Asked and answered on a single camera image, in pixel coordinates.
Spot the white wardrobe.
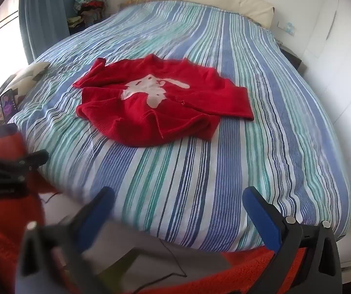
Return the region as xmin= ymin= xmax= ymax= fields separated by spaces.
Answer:
xmin=298 ymin=0 xmax=351 ymax=270

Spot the dark nightstand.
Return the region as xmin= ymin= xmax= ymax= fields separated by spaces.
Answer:
xmin=278 ymin=44 xmax=304 ymax=74

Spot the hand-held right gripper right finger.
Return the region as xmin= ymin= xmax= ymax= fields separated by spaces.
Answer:
xmin=242 ymin=186 xmax=343 ymax=294

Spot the pile of clothes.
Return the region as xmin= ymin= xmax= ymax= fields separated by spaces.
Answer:
xmin=68 ymin=0 xmax=110 ymax=34

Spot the red knit sweater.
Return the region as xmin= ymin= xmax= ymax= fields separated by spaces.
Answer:
xmin=72 ymin=53 xmax=255 ymax=147

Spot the window with railing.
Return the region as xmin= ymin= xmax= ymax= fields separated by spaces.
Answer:
xmin=0 ymin=9 xmax=29 ymax=105

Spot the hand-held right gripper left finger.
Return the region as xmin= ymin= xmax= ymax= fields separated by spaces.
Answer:
xmin=18 ymin=186 xmax=116 ymax=294

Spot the smartphone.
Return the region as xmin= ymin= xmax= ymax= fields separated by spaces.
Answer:
xmin=0 ymin=88 xmax=19 ymax=120

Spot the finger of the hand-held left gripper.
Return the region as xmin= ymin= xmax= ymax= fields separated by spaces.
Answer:
xmin=0 ymin=149 xmax=49 ymax=174

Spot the patterned cushion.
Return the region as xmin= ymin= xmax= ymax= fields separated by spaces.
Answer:
xmin=0 ymin=62 xmax=52 ymax=120

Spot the striped bed cover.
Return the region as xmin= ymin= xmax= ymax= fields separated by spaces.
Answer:
xmin=9 ymin=0 xmax=351 ymax=253

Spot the blue curtain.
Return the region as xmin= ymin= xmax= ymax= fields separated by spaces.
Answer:
xmin=19 ymin=0 xmax=72 ymax=65

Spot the wall socket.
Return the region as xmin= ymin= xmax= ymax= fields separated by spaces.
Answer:
xmin=276 ymin=21 xmax=297 ymax=34

